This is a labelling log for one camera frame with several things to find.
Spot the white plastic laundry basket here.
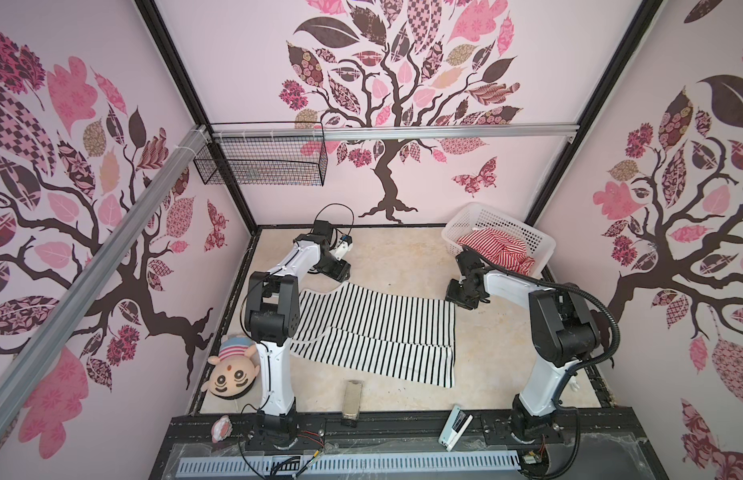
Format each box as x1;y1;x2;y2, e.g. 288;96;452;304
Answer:
441;203;557;278

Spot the white green handheld device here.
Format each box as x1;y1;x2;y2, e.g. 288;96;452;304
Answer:
439;405;473;452

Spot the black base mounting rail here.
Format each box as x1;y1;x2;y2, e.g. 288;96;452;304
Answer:
166;409;643;457

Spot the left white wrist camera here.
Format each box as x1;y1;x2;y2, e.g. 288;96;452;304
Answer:
332;235;353;260

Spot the cartoon face plush toy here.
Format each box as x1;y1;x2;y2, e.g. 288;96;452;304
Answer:
201;335;261;400

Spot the silver aluminium rail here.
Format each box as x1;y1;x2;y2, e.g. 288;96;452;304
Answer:
213;123;579;141
0;125;209;439

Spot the small tan rectangular device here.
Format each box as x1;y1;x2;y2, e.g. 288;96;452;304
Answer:
341;380;364;427

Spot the small pink round object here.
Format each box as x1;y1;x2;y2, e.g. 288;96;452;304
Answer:
211;415;233;443

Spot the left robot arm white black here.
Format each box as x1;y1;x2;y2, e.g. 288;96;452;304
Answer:
242;220;352;444

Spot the white slotted cable duct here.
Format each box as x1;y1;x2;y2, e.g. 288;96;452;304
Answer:
174;451;521;479

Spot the black white striped tank top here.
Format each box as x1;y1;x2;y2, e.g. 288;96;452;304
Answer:
291;282;457;389

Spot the black corrugated cable conduit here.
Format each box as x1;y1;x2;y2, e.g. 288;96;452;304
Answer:
475;263;623;385

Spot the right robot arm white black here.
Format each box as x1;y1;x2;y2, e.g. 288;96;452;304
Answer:
445;246;621;443

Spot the silver aluminium rail left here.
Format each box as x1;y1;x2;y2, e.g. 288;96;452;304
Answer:
0;125;209;439

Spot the black wire mesh basket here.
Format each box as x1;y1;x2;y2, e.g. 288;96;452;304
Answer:
194;120;329;187

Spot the red white striped tank top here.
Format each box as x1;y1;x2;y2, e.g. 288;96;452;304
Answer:
457;228;535;275

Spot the silver aluminium rail back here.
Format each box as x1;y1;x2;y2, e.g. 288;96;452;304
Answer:
213;123;579;141

